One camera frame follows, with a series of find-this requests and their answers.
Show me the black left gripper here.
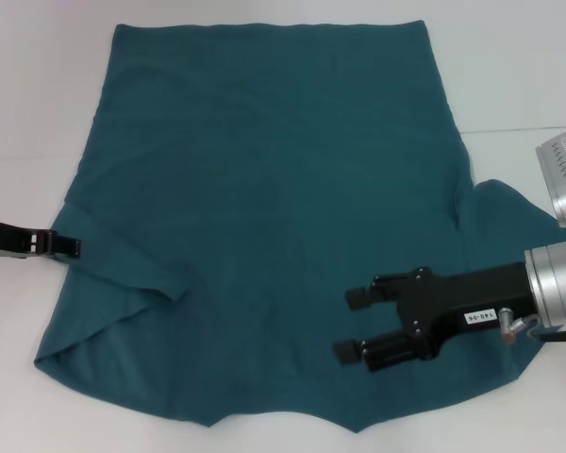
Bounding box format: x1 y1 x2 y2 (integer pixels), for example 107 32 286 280
0 217 81 259

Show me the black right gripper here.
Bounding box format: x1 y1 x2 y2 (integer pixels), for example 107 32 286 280
332 261 540 374

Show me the blue shirt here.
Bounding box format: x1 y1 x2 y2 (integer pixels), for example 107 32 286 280
32 18 566 424

